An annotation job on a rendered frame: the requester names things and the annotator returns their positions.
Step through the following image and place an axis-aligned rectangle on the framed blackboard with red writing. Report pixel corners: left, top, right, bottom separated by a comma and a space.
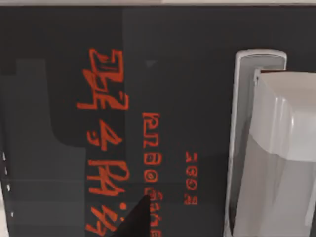
0, 0, 316, 237

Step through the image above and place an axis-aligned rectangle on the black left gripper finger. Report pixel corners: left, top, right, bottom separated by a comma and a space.
110, 194, 152, 237

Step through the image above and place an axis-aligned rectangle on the white blackboard eraser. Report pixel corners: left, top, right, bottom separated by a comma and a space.
223, 48, 316, 237

